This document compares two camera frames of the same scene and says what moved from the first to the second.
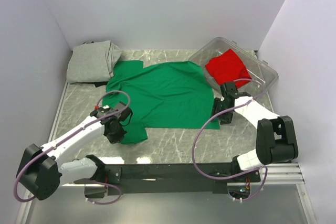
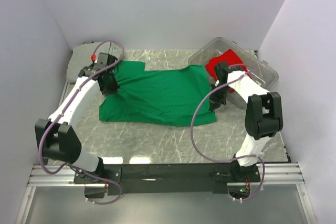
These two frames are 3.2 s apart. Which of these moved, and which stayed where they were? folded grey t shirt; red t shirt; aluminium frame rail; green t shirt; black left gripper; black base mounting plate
Moved: green t shirt; black left gripper
Stayed: black base mounting plate; red t shirt; aluminium frame rail; folded grey t shirt
